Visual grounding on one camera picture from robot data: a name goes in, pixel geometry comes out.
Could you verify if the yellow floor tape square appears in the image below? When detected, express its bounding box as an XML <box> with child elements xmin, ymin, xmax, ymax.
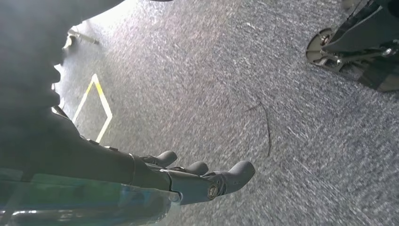
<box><xmin>72</xmin><ymin>73</ymin><xmax>113</xmax><ymax>144</ymax></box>

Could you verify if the black robot right foot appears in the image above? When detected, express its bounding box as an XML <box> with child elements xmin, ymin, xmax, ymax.
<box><xmin>305</xmin><ymin>27</ymin><xmax>399</xmax><ymax>93</ymax></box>

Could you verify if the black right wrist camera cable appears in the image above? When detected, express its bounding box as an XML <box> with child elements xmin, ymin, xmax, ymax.
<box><xmin>52</xmin><ymin>105</ymin><xmax>72</xmax><ymax>121</ymax></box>

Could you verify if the black wire scrap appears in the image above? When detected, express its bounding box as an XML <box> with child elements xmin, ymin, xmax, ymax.
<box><xmin>244</xmin><ymin>95</ymin><xmax>272</xmax><ymax>158</ymax></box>

